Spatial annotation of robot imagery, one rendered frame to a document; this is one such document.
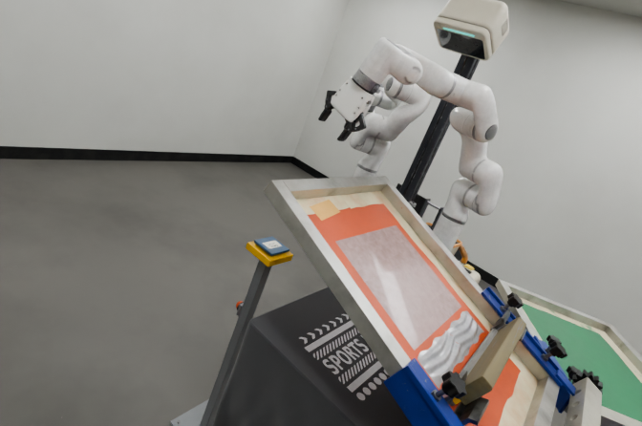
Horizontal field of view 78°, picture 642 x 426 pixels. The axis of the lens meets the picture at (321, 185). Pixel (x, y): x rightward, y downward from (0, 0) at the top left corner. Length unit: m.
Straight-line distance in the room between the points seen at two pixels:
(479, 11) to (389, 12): 4.22
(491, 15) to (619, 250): 3.66
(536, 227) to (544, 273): 0.49
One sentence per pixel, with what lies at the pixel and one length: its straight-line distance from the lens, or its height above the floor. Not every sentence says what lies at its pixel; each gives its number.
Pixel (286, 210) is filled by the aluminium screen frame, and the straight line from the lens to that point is 0.91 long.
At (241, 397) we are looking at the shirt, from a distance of 1.30.
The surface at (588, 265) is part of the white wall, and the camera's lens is 4.88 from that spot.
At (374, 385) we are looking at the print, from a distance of 1.17.
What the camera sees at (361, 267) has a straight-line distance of 0.99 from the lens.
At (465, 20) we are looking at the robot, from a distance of 1.51.
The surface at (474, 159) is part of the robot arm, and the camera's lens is 1.47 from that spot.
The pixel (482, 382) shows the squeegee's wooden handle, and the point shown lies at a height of 1.22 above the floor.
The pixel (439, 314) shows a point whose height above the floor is 1.18.
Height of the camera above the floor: 1.67
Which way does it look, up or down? 17 degrees down
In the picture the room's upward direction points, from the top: 21 degrees clockwise
